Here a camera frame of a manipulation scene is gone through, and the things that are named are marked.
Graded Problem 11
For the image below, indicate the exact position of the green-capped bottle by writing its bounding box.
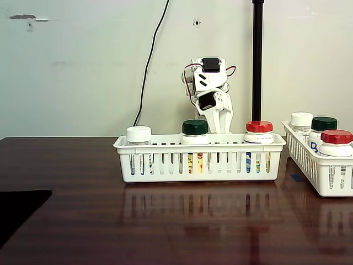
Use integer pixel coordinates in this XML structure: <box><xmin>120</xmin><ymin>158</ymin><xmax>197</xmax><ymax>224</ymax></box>
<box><xmin>180</xmin><ymin>119</ymin><xmax>211</xmax><ymax>174</ymax></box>
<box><xmin>308</xmin><ymin>116</ymin><xmax>339</xmax><ymax>155</ymax></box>

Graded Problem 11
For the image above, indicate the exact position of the red-capped bottle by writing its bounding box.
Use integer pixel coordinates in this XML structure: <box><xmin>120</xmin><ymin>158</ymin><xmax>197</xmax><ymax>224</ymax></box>
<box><xmin>244</xmin><ymin>120</ymin><xmax>275</xmax><ymax>174</ymax></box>
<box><xmin>318</xmin><ymin>129</ymin><xmax>353</xmax><ymax>191</ymax></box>

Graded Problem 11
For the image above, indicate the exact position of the white-capped bottle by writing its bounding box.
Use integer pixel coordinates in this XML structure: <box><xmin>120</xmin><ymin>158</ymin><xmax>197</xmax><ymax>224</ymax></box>
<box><xmin>290</xmin><ymin>112</ymin><xmax>314</xmax><ymax>144</ymax></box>
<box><xmin>126</xmin><ymin>125</ymin><xmax>154</xmax><ymax>176</ymax></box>

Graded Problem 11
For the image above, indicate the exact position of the white plastic basket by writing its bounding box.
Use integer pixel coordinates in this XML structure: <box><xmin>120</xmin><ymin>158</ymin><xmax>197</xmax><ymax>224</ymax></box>
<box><xmin>281</xmin><ymin>120</ymin><xmax>353</xmax><ymax>197</ymax></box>
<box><xmin>112</xmin><ymin>133</ymin><xmax>287</xmax><ymax>183</ymax></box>

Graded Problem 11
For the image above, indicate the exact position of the black vertical pole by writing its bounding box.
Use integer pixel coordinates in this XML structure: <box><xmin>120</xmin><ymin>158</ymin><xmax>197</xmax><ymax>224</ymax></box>
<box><xmin>252</xmin><ymin>0</ymin><xmax>267</xmax><ymax>124</ymax></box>

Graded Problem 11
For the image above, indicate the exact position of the black mat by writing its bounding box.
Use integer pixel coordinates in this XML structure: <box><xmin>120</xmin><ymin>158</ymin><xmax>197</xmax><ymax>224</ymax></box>
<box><xmin>0</xmin><ymin>189</ymin><xmax>53</xmax><ymax>248</ymax></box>

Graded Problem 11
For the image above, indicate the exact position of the black cable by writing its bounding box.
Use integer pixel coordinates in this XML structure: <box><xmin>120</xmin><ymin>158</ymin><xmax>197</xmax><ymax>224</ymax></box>
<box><xmin>132</xmin><ymin>0</ymin><xmax>170</xmax><ymax>127</ymax></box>

